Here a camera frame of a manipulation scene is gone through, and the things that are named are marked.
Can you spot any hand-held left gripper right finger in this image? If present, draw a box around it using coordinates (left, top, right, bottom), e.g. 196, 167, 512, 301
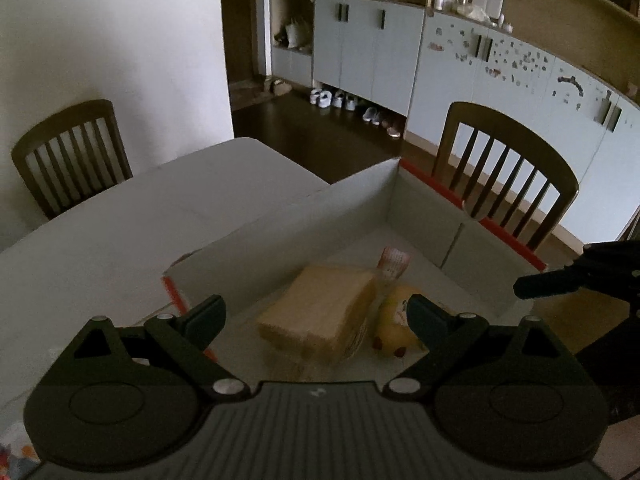
384, 294, 567, 403

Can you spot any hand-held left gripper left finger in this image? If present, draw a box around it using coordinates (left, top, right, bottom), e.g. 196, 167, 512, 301
70, 295, 252, 403

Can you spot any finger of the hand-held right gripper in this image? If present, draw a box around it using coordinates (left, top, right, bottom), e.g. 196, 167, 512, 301
513, 264, 640, 307
582, 241, 640, 272

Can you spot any yellow snack packet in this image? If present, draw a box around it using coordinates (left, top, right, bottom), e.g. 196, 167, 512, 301
372, 284, 429, 359

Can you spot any red cardboard box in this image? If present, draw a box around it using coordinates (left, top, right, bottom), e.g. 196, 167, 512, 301
161, 156, 549, 386

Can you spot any wooden slat-back chair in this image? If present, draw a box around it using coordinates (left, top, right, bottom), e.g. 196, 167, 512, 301
11, 99, 134, 220
431, 101, 580, 253

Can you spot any colourful printed cloth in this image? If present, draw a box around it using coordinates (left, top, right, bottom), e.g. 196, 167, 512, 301
0, 422, 42, 480

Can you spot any beige slipper pair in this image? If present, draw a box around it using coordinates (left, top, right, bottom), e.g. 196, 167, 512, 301
262, 75, 294, 95

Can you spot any dark wooden door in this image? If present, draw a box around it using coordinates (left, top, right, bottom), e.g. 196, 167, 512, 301
220, 0, 274, 111

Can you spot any white bag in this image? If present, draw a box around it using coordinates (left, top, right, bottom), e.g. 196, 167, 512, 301
285, 16, 312, 52

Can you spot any grey and wood wall cabinet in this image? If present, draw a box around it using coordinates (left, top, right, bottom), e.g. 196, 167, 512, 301
270, 0, 640, 261

